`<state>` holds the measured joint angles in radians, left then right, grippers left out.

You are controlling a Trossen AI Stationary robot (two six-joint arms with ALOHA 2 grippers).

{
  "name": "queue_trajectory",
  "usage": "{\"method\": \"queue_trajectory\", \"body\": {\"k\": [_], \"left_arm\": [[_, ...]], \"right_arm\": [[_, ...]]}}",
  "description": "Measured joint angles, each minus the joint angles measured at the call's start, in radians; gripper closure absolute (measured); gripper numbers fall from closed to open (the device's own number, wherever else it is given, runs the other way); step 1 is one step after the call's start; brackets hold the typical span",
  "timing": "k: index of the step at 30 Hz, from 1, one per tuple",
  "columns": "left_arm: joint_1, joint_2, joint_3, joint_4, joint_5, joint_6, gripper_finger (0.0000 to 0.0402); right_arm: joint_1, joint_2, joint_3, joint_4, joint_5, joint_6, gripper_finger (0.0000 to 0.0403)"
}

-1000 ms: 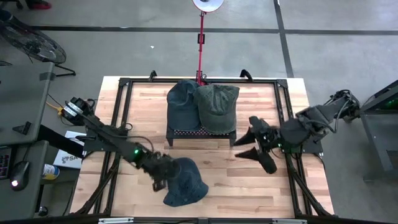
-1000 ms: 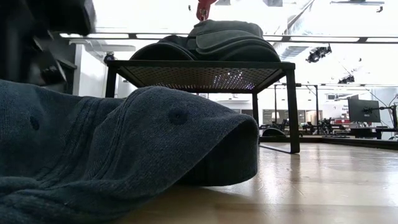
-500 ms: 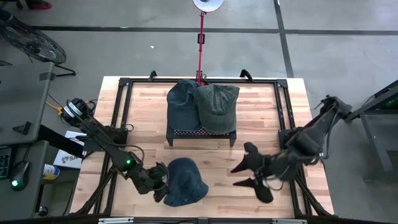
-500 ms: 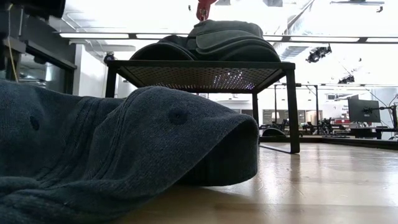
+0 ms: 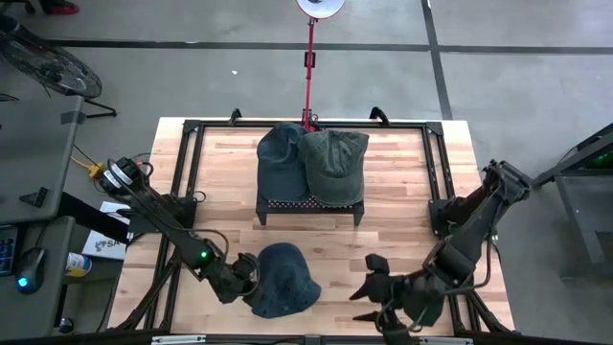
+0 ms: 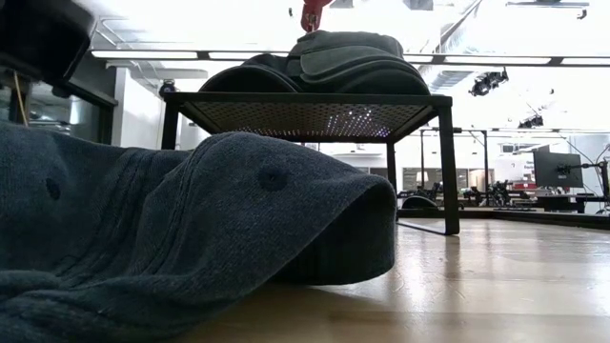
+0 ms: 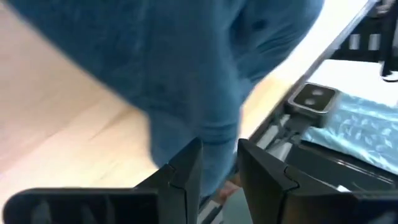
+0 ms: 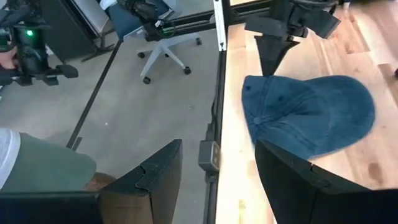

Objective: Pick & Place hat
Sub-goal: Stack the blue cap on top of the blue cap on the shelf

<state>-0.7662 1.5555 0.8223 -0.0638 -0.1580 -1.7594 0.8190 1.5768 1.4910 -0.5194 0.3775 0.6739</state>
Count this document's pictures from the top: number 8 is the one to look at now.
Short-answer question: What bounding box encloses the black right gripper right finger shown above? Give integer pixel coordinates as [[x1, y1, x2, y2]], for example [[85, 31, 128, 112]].
[[254, 139, 398, 224]]

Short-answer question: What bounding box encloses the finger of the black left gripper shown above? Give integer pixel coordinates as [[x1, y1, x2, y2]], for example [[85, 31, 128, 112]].
[[271, 36, 300, 77], [254, 35, 276, 77]]

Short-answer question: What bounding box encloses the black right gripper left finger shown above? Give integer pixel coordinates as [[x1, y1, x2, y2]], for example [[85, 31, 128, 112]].
[[99, 139, 183, 224]]

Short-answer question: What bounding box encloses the blue denim cap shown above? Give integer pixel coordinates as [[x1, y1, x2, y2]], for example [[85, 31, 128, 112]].
[[241, 74, 376, 161]]

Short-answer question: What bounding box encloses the wooden table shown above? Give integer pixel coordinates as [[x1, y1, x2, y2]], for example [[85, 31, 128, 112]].
[[161, 0, 277, 224]]

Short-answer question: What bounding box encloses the blue white office chair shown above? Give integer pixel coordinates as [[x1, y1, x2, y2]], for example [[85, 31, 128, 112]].
[[107, 0, 202, 85]]

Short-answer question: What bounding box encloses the person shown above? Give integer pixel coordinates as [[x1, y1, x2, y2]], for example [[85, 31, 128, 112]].
[[0, 127, 118, 194]]

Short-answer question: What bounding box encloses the grey desk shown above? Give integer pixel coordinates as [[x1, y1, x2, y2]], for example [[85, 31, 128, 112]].
[[40, 0, 116, 62]]

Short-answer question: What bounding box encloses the person's hand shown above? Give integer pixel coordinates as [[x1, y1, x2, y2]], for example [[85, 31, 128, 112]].
[[0, 46, 18, 71]]

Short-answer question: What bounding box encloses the silver metal bracket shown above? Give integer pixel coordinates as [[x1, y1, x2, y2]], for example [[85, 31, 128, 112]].
[[213, 0, 227, 52]]

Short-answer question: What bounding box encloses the grey table-level camera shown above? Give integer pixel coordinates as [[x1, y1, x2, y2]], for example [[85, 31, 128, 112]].
[[198, 139, 221, 174]]

